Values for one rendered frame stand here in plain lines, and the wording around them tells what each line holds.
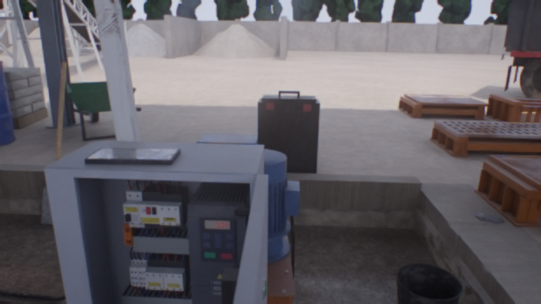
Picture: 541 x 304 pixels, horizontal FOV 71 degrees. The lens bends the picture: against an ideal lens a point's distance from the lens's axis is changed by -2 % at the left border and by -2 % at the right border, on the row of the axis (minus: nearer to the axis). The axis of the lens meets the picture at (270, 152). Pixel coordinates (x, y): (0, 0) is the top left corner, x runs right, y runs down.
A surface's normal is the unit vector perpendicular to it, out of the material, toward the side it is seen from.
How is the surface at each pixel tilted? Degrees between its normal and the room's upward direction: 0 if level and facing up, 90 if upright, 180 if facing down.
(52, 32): 90
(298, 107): 90
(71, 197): 90
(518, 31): 90
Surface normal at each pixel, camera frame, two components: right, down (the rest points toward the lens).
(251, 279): 0.01, -0.96
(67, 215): -0.05, 0.29
